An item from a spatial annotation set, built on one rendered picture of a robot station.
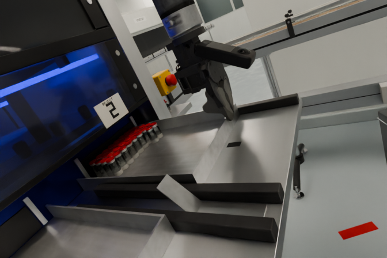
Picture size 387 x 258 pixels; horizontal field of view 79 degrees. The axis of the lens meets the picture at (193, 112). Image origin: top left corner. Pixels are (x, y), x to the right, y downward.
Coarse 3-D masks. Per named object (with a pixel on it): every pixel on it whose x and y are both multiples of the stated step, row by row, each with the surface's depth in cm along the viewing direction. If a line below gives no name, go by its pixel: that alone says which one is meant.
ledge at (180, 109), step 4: (180, 104) 91; (184, 104) 89; (188, 104) 88; (172, 108) 91; (176, 108) 88; (180, 108) 86; (184, 108) 85; (188, 108) 87; (172, 112) 86; (176, 112) 84; (180, 112) 83; (184, 112) 85; (172, 116) 82
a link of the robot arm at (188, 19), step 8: (184, 8) 43; (192, 8) 44; (168, 16) 44; (176, 16) 44; (184, 16) 44; (192, 16) 44; (200, 16) 47; (168, 24) 45; (176, 24) 45; (184, 24) 44; (192, 24) 44; (200, 24) 47; (168, 32) 47; (176, 32) 45; (184, 32) 45
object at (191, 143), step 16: (192, 112) 65; (160, 128) 73; (176, 128) 69; (192, 128) 64; (208, 128) 59; (224, 128) 51; (160, 144) 63; (176, 144) 59; (192, 144) 55; (208, 144) 45; (224, 144) 49; (144, 160) 58; (160, 160) 55; (176, 160) 51; (192, 160) 49; (208, 160) 43; (112, 176) 49; (128, 176) 46; (144, 176) 44; (160, 176) 42; (176, 176) 40; (192, 176) 38
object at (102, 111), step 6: (114, 96) 60; (102, 102) 57; (108, 102) 58; (114, 102) 60; (120, 102) 62; (96, 108) 55; (102, 108) 57; (108, 108) 58; (120, 108) 61; (126, 108) 63; (102, 114) 56; (108, 114) 58; (114, 114) 59; (120, 114) 61; (102, 120) 56; (108, 120) 58; (114, 120) 59; (108, 126) 57
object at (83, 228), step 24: (72, 216) 46; (96, 216) 41; (120, 216) 37; (144, 216) 34; (48, 240) 44; (72, 240) 41; (96, 240) 38; (120, 240) 36; (144, 240) 34; (168, 240) 32
